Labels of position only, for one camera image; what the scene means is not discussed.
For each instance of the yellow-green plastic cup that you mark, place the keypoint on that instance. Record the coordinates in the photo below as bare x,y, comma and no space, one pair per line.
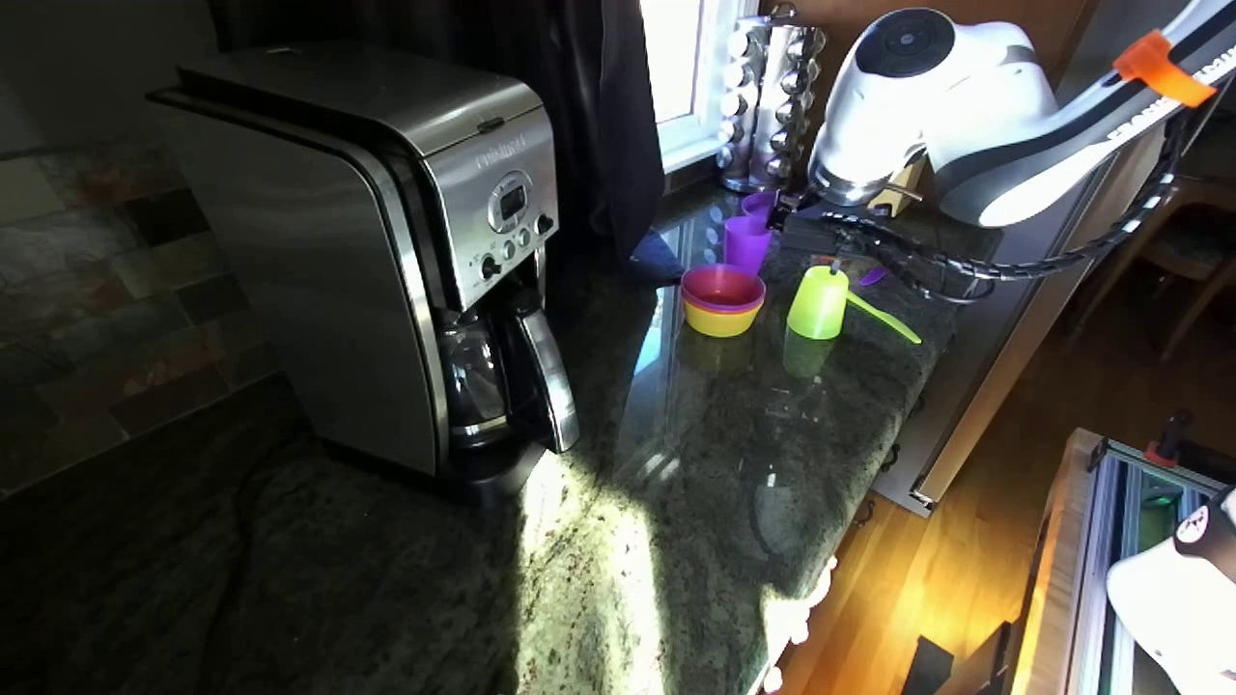
815,311

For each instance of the yellow-green plastic spoon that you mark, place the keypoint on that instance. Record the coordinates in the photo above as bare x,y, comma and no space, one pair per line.
891,320

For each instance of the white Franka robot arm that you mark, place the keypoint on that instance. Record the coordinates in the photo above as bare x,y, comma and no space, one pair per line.
929,103

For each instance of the blue plastic cup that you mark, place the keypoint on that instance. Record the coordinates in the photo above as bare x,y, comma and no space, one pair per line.
657,256

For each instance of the purple plastic cup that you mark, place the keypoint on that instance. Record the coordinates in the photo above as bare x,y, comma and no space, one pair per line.
746,244

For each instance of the yellow plastic bowl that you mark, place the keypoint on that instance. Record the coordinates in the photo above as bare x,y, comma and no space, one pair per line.
721,325

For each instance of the pink plastic bowl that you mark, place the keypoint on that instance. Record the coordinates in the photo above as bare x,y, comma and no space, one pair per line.
721,291

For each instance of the glass coffee carafe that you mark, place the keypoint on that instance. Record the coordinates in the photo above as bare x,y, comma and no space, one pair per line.
469,373

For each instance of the purple plastic spoon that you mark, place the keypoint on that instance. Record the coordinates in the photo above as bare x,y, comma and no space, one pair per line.
875,275

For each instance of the stainless steel coffee maker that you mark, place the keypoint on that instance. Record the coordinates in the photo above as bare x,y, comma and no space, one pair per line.
321,256

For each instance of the grey metal beam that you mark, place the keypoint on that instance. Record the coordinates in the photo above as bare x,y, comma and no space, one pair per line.
1018,347

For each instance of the black floor object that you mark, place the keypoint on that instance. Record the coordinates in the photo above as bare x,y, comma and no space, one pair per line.
929,670

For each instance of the metal framed bin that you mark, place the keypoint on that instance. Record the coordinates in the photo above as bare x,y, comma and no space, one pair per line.
1077,581

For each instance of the wooden chair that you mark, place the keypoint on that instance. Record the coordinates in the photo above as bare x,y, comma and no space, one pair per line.
1190,256

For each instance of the white window frame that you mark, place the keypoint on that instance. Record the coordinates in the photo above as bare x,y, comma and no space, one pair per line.
680,63

